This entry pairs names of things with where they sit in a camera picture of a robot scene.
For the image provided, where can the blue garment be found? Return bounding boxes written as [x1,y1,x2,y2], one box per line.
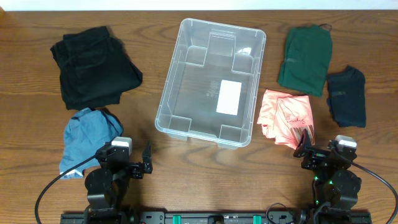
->
[59,108,124,179]

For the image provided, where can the dark navy garment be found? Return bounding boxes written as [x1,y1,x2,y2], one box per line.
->
[326,65,366,128]

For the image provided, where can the black garment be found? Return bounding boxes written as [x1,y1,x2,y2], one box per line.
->
[50,26,143,110]

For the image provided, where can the dark green garment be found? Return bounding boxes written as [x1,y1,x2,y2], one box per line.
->
[278,25,333,97]

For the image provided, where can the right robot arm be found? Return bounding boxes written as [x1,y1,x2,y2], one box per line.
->
[294,129,362,223]

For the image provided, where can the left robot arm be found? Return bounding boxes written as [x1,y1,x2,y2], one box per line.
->
[83,141,153,224]

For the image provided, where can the coral pink folded shirt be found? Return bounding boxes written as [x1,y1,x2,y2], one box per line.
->
[257,90,315,149]

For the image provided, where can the white label in bin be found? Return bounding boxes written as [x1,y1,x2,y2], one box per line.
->
[216,80,242,116]

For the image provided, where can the clear plastic storage bin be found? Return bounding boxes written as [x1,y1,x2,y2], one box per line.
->
[155,18,267,149]

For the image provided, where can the right black cable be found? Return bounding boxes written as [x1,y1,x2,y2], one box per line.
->
[331,147,398,224]

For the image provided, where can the black cable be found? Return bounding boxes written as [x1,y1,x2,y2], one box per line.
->
[34,154,99,224]
[331,147,398,224]

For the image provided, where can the black mounting rail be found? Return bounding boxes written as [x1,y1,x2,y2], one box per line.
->
[60,210,372,224]

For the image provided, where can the left black cable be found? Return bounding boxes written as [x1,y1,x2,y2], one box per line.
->
[34,154,99,224]

